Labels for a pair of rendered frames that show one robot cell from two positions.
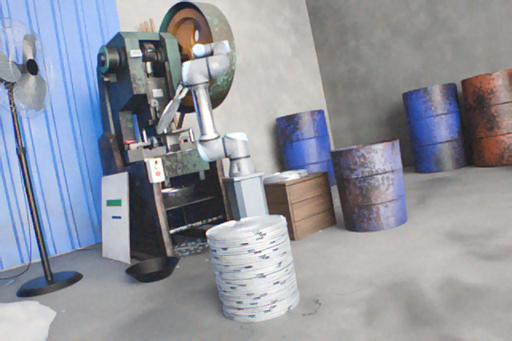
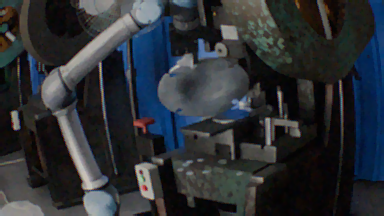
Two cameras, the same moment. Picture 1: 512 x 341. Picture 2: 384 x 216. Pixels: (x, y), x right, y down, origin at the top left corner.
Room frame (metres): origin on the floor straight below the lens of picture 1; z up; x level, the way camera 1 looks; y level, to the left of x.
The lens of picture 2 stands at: (2.41, -1.56, 1.31)
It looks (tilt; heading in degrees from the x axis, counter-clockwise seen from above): 13 degrees down; 89
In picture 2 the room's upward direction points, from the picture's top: 7 degrees counter-clockwise
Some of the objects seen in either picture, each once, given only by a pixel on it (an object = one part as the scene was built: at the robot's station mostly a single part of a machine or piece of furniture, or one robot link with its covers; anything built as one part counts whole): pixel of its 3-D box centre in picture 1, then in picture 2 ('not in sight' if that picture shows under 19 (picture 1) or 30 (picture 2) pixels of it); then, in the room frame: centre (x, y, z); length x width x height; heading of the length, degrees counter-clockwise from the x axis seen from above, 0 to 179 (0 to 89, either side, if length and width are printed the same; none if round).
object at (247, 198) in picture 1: (250, 215); not in sight; (2.12, 0.07, 0.23); 0.19 x 0.19 x 0.45; 24
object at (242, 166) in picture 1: (241, 166); not in sight; (2.12, 0.07, 0.50); 0.15 x 0.15 x 0.10
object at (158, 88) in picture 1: (155, 98); (238, 38); (2.65, 0.58, 1.04); 0.17 x 0.15 x 0.30; 40
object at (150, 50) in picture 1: (147, 66); not in sight; (2.68, 0.60, 1.27); 0.21 x 0.12 x 0.34; 40
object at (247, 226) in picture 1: (246, 226); not in sight; (1.41, 0.07, 0.31); 0.29 x 0.29 x 0.01
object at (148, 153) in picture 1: (162, 151); (257, 136); (2.68, 0.60, 0.68); 0.45 x 0.30 x 0.06; 130
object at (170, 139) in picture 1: (174, 142); (223, 139); (2.54, 0.49, 0.72); 0.25 x 0.14 x 0.14; 40
